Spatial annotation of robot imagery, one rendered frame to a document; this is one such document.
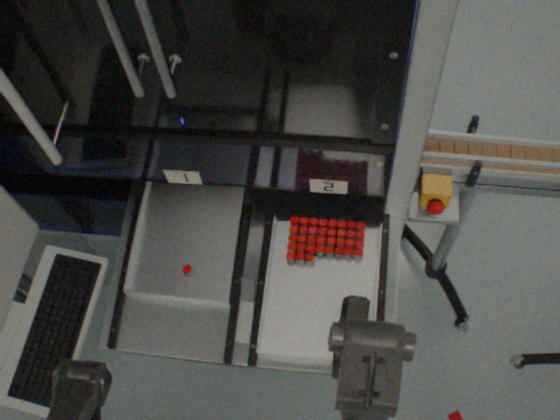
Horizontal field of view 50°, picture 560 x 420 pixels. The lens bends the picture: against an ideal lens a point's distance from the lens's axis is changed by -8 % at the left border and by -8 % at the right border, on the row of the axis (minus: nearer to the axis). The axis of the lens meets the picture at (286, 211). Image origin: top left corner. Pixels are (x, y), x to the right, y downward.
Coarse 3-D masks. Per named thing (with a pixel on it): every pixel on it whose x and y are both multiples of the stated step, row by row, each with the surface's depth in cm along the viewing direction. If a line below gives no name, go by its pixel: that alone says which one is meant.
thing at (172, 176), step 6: (168, 174) 149; (174, 174) 149; (180, 174) 149; (186, 174) 148; (192, 174) 148; (198, 174) 148; (168, 180) 152; (174, 180) 152; (180, 180) 152; (192, 180) 151; (198, 180) 151
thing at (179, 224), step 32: (160, 192) 165; (192, 192) 164; (224, 192) 163; (160, 224) 161; (192, 224) 160; (224, 224) 160; (160, 256) 157; (192, 256) 156; (224, 256) 156; (128, 288) 153; (160, 288) 153; (192, 288) 153; (224, 288) 152
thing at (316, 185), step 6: (312, 180) 145; (318, 180) 145; (324, 180) 145; (330, 180) 144; (312, 186) 148; (318, 186) 147; (324, 186) 147; (330, 186) 146; (336, 186) 146; (342, 186) 146; (324, 192) 150; (330, 192) 149; (336, 192) 149; (342, 192) 149
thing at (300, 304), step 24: (336, 264) 154; (360, 264) 153; (264, 288) 149; (288, 288) 152; (312, 288) 151; (336, 288) 151; (360, 288) 151; (264, 312) 148; (288, 312) 149; (312, 312) 149; (336, 312) 148; (264, 336) 147; (288, 336) 147; (312, 336) 146; (312, 360) 144
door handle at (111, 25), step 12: (96, 0) 88; (108, 0) 89; (108, 12) 90; (108, 24) 93; (120, 36) 96; (120, 48) 98; (132, 60) 102; (144, 60) 110; (132, 72) 104; (132, 84) 107
